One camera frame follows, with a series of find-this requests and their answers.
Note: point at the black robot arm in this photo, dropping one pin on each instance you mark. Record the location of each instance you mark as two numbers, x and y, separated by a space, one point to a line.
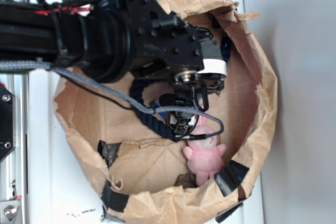
99 41

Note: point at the aluminium frame rail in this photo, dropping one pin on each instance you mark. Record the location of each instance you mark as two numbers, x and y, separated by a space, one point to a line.
14 181

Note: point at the pink plush bunny toy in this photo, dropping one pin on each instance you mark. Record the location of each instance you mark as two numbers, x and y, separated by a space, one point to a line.
204 158

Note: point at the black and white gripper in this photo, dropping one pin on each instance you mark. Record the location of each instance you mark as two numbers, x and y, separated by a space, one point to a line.
197 85

